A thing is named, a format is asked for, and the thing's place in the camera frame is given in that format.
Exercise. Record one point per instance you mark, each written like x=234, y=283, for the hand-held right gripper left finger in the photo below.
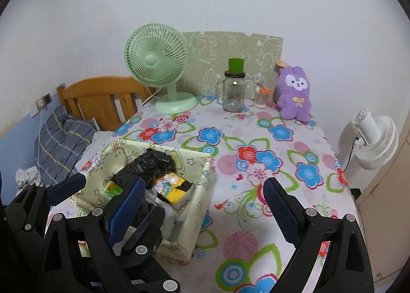
x=126, y=211

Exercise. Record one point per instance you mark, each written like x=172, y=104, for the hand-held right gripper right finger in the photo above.
x=282, y=211

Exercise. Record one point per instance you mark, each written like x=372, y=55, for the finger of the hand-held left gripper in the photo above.
x=69, y=187
x=150, y=229

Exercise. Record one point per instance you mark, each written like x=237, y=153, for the green tissue packet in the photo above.
x=112, y=189

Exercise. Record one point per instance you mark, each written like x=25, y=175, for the yellow cartoon tissue packet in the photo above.
x=173, y=190

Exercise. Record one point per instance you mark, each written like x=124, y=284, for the yellow printed fabric storage box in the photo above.
x=195, y=216

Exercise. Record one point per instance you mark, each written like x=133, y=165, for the black plastic bag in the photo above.
x=147, y=165

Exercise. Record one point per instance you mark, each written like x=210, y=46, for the white crumpled cloth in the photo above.
x=27, y=177

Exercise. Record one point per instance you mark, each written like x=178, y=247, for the grey plaid pillow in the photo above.
x=61, y=139

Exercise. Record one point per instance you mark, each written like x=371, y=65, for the wooden chair back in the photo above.
x=93, y=88

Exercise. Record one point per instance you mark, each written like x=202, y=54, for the beige door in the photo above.
x=390, y=200

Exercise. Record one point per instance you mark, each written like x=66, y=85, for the cotton swab container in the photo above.
x=262, y=99

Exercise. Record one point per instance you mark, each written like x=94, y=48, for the purple plush bunny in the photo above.
x=293, y=97

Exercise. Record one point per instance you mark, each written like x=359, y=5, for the white standing fan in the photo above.
x=381, y=142

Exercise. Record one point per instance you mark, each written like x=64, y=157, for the glass jar with green lid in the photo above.
x=233, y=94

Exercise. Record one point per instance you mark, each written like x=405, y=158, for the green desk fan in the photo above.
x=150, y=56

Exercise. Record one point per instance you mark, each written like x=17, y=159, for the wall socket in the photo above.
x=44, y=100

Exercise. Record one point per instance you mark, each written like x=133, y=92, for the green printed wall board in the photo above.
x=217, y=49

